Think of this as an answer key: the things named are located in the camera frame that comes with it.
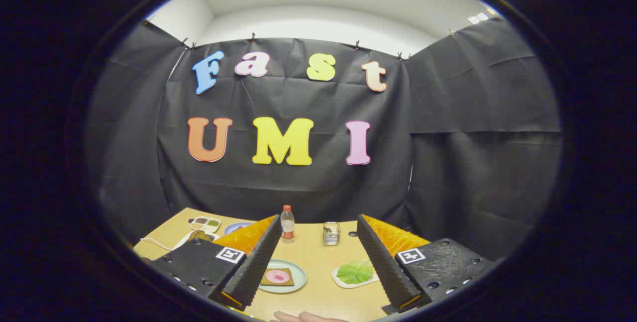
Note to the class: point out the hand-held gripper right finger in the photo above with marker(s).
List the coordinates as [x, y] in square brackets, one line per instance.
[380, 262]

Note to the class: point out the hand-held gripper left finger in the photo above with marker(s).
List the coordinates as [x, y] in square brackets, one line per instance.
[261, 257]

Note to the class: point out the green lettuce leaf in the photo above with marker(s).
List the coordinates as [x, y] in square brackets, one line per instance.
[354, 272]

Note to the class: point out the brown bread slice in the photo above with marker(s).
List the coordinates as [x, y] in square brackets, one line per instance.
[266, 280]

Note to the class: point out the pink ham slice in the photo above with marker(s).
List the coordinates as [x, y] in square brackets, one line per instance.
[277, 276]

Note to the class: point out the blue round plate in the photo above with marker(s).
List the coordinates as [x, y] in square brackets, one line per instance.
[238, 226]

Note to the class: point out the clear plastic water bottle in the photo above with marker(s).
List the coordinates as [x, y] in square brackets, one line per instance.
[287, 225]

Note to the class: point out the pale green round plate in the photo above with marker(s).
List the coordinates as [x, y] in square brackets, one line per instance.
[298, 276]

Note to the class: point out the small white dish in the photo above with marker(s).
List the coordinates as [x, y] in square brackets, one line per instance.
[343, 283]

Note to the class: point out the white seasoning tray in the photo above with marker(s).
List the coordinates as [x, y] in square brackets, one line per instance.
[205, 223]

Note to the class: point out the white toaster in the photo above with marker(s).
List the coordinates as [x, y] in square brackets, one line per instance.
[185, 241]

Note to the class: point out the black backdrop cloth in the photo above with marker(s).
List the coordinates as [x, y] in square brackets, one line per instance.
[298, 187]

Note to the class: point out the ceiling light panel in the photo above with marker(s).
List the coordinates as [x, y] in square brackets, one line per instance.
[478, 18]

